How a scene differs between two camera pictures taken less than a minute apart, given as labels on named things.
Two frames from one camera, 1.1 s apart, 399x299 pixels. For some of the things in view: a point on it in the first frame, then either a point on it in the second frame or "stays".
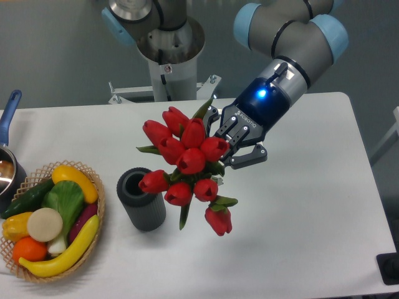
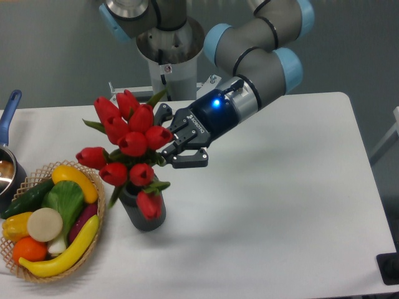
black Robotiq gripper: x=260 y=106 to x=210 y=118
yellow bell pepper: x=15 y=227 stays
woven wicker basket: x=30 y=180 stays
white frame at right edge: x=392 y=137 stays
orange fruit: x=28 y=248 stays
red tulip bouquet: x=198 y=160 to x=134 y=152
